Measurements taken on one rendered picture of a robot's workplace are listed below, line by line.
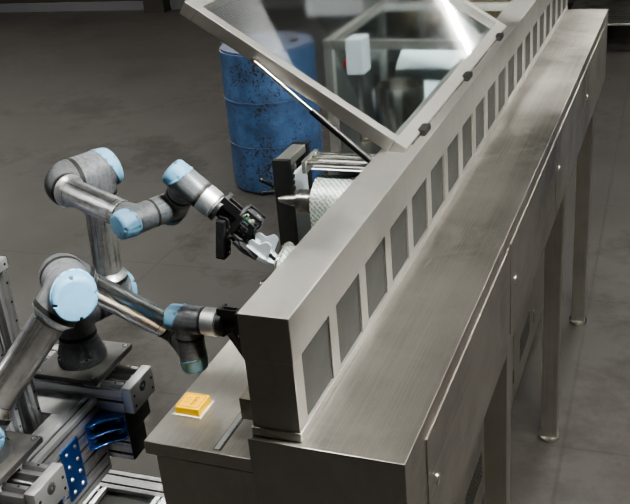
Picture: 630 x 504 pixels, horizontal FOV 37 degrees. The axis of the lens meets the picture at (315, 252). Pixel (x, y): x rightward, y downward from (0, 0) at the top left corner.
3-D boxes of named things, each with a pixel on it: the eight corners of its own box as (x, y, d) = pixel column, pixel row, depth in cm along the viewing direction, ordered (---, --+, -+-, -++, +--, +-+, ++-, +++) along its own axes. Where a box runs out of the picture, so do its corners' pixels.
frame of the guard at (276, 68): (344, -53, 292) (355, -75, 288) (494, 44, 288) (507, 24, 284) (166, 32, 197) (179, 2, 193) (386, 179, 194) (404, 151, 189)
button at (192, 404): (188, 399, 253) (186, 391, 252) (211, 402, 250) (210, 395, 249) (175, 413, 247) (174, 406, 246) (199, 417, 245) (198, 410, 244)
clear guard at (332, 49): (355, -63, 285) (356, -64, 285) (494, 28, 282) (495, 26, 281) (196, 12, 197) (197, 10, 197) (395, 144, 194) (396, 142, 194)
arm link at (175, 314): (178, 324, 257) (173, 296, 253) (214, 328, 253) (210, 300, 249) (164, 338, 250) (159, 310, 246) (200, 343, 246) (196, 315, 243)
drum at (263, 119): (335, 162, 674) (324, 27, 633) (313, 196, 619) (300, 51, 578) (250, 161, 690) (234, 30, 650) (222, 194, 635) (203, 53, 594)
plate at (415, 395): (541, 78, 416) (542, 9, 403) (606, 79, 406) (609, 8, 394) (256, 583, 158) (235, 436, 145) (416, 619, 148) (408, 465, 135)
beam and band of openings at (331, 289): (548, 9, 402) (549, -46, 392) (567, 9, 399) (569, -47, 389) (252, 435, 145) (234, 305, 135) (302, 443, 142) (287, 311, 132)
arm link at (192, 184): (173, 170, 247) (183, 151, 240) (206, 197, 247) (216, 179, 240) (155, 186, 241) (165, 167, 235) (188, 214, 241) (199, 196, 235)
